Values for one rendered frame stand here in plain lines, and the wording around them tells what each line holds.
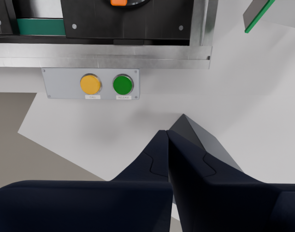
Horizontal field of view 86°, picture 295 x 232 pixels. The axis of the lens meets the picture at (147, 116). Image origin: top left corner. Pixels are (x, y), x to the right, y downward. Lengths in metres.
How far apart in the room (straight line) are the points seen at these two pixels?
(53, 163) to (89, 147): 1.37
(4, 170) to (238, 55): 2.23
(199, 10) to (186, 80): 0.18
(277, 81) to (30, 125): 0.75
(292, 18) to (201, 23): 0.14
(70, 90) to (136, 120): 0.21
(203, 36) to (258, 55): 0.21
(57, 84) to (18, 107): 1.40
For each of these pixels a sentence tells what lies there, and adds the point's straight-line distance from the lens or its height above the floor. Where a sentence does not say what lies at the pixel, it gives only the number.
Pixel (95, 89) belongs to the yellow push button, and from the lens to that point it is 0.36.
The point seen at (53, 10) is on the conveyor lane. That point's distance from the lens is 0.45.
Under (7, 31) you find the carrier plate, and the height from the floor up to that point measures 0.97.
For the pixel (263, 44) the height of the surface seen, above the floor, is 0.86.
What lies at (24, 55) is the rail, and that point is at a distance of 0.44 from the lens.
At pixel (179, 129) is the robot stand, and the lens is 0.44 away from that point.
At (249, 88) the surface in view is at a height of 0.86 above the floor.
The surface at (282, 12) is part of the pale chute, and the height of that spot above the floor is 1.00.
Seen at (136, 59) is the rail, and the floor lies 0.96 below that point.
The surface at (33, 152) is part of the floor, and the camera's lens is 1.95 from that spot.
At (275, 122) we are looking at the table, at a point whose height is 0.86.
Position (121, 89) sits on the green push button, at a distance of 0.35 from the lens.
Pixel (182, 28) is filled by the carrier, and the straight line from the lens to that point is 0.34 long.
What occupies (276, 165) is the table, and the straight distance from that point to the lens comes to 0.73.
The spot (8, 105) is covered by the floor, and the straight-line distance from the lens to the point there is 1.84.
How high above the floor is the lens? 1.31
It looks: 68 degrees down
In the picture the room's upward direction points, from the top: 179 degrees counter-clockwise
